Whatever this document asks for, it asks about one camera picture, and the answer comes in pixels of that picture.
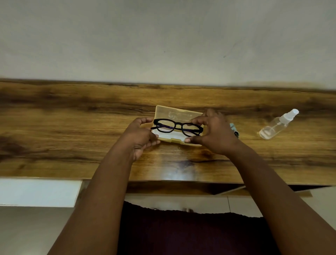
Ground person's left hand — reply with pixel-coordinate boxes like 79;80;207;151
119;117;161;162

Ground person's right hand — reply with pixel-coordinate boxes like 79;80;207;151
184;109;240;156

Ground black framed eyeglasses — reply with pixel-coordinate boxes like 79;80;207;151
151;119;204;137

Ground person's left forearm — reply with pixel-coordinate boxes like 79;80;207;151
47;143;135;255

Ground person's right forearm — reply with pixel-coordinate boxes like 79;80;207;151
226;142;336;255

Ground translucent yellow eyeglasses case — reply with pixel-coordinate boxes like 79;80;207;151
151;105;205;147

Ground clear plastic spray bottle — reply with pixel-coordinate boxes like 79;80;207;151
259;109;299;140

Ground person's dark maroon clothing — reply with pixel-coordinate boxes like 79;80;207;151
117;201;281;255

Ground white cabinet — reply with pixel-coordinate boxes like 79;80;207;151
0;178;83;208

